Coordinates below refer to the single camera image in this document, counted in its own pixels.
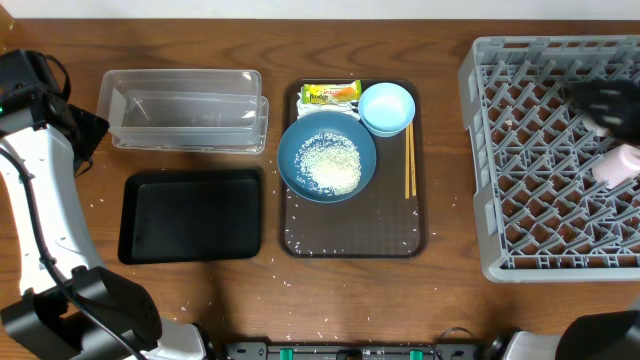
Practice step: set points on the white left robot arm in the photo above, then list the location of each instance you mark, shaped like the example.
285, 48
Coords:
71, 305

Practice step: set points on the clear plastic bin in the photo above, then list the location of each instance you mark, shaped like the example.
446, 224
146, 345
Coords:
186, 110

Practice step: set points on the pink cup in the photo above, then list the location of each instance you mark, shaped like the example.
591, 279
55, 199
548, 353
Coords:
617, 166

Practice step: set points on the grey dishwasher rack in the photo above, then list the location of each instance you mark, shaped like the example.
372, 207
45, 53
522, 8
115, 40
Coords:
540, 214

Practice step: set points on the black rectangular tray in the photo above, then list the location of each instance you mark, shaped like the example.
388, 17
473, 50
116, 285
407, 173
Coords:
190, 216

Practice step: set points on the white crumpled napkin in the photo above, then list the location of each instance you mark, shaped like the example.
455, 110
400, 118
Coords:
344, 108

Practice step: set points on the light blue bowl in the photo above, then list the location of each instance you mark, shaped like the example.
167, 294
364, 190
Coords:
386, 109

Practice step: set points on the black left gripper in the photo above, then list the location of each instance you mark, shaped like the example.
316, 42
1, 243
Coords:
90, 127

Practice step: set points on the cream white cup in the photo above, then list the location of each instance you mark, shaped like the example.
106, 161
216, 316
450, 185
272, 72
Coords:
595, 126

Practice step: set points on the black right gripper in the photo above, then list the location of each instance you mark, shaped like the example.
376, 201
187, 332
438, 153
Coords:
621, 92

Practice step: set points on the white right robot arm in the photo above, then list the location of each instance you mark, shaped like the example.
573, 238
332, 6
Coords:
607, 336

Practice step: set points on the yellow green snack wrapper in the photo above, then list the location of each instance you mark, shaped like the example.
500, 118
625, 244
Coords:
323, 94

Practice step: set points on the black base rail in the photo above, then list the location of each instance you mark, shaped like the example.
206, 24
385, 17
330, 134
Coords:
291, 351

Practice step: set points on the dark blue plate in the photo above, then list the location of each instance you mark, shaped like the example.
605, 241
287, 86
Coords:
317, 123

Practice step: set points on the pile of white rice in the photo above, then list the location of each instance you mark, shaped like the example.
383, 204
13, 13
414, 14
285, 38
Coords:
328, 164

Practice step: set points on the dark brown serving tray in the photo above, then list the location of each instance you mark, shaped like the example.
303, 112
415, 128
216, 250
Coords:
377, 222

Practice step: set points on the wooden chopstick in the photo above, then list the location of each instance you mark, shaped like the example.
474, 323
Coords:
412, 160
407, 189

